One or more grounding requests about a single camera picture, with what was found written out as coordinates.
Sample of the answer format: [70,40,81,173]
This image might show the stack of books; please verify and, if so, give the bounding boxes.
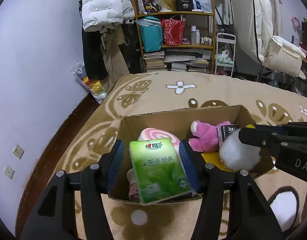
[143,51,167,73]

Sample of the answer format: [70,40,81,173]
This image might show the pink swiss roll plush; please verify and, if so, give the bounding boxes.
[138,128,180,154]

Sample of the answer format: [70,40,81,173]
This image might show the pink towel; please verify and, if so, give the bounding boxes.
[126,168,139,202]

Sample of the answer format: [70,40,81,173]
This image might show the cream padded chair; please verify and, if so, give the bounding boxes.
[230,0,306,80]

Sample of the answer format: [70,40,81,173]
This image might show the lower wall socket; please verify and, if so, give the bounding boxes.
[3,165,15,179]

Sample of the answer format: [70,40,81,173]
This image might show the beige trench coat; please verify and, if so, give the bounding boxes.
[101,26,130,92]

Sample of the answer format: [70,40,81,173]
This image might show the teal bag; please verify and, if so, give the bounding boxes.
[136,16,163,53]

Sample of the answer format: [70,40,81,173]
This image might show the white puffer jacket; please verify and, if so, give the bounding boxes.
[81,0,135,33]

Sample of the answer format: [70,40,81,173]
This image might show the green tissue pack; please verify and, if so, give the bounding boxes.
[129,138,191,205]

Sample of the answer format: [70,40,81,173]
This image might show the pink bear plush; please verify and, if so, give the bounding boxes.
[188,120,231,153]

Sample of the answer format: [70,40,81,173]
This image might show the red patterned bag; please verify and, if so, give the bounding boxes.
[162,18,185,46]

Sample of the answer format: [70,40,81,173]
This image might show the black hanging coat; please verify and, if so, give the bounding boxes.
[81,0,109,81]

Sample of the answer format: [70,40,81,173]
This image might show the cardboard box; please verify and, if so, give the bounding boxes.
[107,104,276,205]

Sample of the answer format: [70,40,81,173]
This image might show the plastic bag of toys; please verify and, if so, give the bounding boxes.
[72,62,108,104]

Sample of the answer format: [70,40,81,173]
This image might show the beige patterned carpet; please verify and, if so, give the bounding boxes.
[56,71,307,239]

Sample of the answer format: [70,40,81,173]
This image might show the black white penguin plush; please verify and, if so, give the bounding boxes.
[219,128,261,172]

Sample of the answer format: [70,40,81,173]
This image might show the black box number 40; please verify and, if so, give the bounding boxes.
[176,0,194,11]

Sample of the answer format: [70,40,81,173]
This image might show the yellow plush toy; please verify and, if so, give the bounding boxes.
[201,123,257,172]

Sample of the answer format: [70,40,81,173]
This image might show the wooden shelf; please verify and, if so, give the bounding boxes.
[132,0,216,72]

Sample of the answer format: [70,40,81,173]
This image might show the white metal cart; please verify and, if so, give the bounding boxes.
[215,33,237,77]

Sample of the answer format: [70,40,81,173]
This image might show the upper wall socket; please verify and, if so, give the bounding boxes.
[12,145,25,159]

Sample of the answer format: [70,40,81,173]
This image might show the wall socket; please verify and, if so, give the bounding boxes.
[12,145,25,159]
[3,165,15,179]

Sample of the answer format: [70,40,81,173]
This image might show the black face tissue box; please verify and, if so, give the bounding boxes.
[217,124,239,165]

